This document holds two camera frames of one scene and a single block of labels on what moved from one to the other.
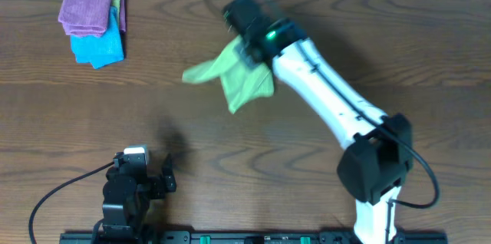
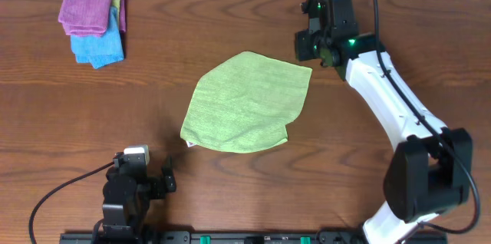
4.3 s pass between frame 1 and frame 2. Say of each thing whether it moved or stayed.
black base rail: stayed
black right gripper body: moved
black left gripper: stayed
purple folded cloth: stayed
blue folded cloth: stayed
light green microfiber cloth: moved
